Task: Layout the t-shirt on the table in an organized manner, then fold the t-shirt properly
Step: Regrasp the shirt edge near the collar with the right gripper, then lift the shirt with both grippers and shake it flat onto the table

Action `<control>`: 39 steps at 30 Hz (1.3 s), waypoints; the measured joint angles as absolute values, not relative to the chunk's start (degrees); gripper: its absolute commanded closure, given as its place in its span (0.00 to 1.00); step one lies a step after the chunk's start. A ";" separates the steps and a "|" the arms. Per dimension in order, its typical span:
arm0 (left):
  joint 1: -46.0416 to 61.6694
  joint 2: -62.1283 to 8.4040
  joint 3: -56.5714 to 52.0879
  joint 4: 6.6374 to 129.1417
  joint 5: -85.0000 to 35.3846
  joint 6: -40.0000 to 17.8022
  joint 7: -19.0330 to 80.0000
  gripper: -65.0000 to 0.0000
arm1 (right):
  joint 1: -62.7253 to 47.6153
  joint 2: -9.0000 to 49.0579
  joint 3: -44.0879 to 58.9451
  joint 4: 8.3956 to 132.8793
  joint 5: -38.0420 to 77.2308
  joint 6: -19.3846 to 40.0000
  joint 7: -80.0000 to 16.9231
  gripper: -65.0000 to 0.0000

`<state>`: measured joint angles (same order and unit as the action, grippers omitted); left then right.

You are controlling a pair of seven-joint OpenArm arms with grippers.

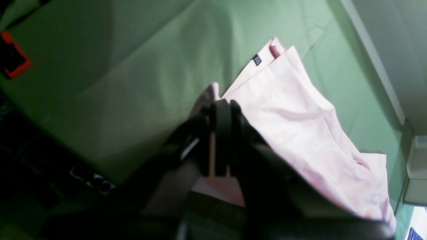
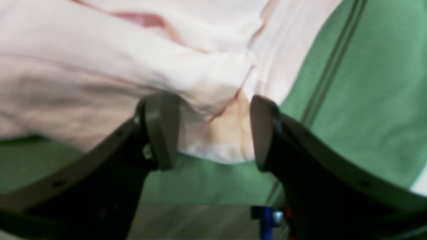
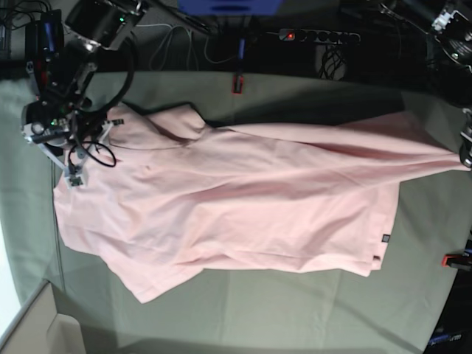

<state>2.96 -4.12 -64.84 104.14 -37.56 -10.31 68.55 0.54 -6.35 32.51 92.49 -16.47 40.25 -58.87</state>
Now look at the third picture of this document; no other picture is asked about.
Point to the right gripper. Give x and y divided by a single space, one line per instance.
72 155

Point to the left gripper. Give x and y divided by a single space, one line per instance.
465 152

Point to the pink t-shirt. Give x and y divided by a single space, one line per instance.
185 197

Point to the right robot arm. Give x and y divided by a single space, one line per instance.
60 122

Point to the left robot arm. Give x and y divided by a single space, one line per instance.
449 24

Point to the red black side clamp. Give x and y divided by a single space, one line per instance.
459 261

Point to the red black table clamp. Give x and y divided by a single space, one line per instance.
237 83

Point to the cardboard box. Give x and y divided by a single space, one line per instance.
40 328

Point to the blue box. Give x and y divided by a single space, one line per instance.
229 7

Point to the white power strip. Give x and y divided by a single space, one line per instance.
322 37

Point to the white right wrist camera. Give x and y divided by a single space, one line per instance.
76 178

